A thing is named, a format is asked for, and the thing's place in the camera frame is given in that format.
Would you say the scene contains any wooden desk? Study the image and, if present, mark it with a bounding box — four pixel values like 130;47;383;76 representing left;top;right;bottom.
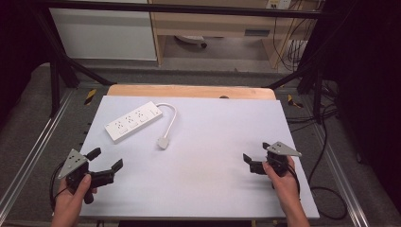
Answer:
148;0;320;69

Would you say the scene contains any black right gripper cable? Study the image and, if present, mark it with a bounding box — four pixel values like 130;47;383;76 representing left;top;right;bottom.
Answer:
287;165;302;201

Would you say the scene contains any white plug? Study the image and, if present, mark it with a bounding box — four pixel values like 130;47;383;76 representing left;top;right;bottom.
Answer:
156;135;170;150

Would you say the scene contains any aluminium floor rail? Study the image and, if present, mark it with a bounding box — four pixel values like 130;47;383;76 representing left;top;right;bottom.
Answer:
310;121;371;227
0;90;76;218

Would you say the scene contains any black curtain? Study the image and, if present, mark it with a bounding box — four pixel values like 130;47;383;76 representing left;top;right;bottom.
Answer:
0;0;51;127
320;0;401;207

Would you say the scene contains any white cabinet panel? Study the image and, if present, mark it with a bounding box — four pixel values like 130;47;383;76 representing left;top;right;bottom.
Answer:
49;8;158;61

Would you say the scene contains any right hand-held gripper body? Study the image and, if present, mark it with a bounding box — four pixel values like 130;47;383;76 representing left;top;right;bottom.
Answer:
250;141;303;177

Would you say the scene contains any person's right hand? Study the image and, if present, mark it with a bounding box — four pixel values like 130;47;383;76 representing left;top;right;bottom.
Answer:
263;157;301;206

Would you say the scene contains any white power strip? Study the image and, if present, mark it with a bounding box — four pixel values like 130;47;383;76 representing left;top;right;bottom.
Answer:
104;100;164;145

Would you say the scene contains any wooden table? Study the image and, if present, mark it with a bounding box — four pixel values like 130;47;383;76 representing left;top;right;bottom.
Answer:
107;83;277;101

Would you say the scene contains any office chair base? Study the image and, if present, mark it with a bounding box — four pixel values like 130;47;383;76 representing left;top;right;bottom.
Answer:
174;34;209;49

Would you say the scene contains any yellow black floor tape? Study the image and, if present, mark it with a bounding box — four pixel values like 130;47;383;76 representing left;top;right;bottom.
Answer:
83;88;97;106
286;94;305;109

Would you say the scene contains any wall socket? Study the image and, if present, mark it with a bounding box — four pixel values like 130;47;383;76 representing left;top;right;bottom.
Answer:
266;0;293;10

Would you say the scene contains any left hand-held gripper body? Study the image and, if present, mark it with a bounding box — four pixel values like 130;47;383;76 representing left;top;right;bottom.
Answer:
57;148;116;205

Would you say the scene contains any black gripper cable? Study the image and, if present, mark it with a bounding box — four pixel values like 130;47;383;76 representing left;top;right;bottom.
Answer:
48;161;69;213
287;165;302;201

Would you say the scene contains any person's left hand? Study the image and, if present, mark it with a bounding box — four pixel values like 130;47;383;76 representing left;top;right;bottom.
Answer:
55;175;98;216

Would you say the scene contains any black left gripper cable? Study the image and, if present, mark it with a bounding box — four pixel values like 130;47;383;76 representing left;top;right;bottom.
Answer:
48;161;69;213

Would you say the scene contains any white power strip cable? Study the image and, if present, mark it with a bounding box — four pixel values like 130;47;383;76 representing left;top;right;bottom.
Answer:
155;102;178;139

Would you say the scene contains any white table cover board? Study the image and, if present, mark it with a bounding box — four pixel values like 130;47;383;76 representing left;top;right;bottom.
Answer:
78;95;321;220

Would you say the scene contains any black floor cable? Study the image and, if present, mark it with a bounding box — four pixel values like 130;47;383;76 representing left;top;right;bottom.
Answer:
285;79;349;221

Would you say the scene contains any black metal frame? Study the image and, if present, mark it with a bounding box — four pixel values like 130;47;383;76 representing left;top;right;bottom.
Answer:
31;0;327;125

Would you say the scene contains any bundle of hanging cables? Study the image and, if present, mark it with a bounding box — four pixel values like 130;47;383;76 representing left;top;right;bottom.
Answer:
271;9;318;72

